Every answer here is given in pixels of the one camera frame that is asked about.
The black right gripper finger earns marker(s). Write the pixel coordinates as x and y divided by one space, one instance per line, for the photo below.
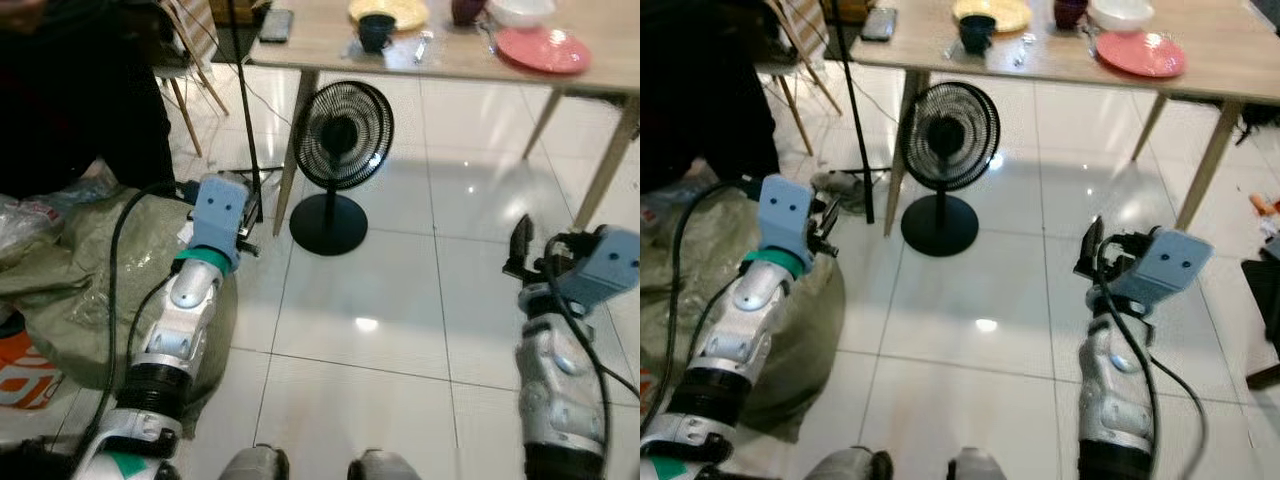
521 240
1091 242

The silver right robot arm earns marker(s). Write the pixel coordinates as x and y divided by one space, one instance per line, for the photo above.
555 380
1115 390

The grey crumpled cloth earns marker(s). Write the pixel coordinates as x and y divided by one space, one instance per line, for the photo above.
838 190

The green woven sack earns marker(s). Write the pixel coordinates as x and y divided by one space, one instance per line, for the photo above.
805 340
70 270

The black stand pole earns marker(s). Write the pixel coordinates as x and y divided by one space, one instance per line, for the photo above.
243 100
852 100

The black standing fan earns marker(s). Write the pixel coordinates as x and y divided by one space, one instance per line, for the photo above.
950 137
343 135

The black object on floor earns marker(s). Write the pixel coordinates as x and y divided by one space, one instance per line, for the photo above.
1265 300

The small orange object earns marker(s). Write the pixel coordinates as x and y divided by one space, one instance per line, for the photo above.
1262 204

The pink plate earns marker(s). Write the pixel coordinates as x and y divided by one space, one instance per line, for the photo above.
542 50
1140 55

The person in black clothes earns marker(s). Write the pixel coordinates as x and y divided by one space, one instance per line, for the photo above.
700 90
80 90

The light wooden table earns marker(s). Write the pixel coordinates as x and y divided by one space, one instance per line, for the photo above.
1215 45
320 55

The silver fork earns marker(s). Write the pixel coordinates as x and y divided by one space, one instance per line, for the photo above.
1023 50
423 46

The wooden chair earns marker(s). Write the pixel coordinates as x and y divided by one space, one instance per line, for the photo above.
195 35
805 30

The clear plastic bag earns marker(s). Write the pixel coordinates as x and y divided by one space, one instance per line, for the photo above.
40 215

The black smartphone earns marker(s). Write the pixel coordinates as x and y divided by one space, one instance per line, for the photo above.
276 25
878 25

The grey left robot foot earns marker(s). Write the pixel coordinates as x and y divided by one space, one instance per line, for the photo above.
255 465
850 466

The grey robot foot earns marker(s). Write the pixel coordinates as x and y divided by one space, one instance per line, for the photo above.
978 466
850 466
255 465
385 467

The grey right robot foot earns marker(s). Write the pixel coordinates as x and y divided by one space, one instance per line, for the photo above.
385 467
978 466

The white bowl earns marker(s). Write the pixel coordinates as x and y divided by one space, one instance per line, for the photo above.
520 10
1120 12

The maroon cup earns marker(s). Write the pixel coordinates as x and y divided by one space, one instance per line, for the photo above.
1069 11
467 10

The dark blue cup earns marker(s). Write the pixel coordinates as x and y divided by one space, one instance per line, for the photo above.
976 34
376 32

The yellow plate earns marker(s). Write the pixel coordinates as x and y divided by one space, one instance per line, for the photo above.
400 10
1010 12

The orange printed bag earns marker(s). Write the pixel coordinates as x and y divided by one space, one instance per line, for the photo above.
25 370

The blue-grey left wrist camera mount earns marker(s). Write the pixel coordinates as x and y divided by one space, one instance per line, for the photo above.
218 210
785 215

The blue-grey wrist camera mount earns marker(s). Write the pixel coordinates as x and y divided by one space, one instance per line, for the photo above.
1165 265
218 210
785 215
600 265

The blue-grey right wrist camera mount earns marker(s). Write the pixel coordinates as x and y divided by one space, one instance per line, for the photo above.
600 265
1165 265

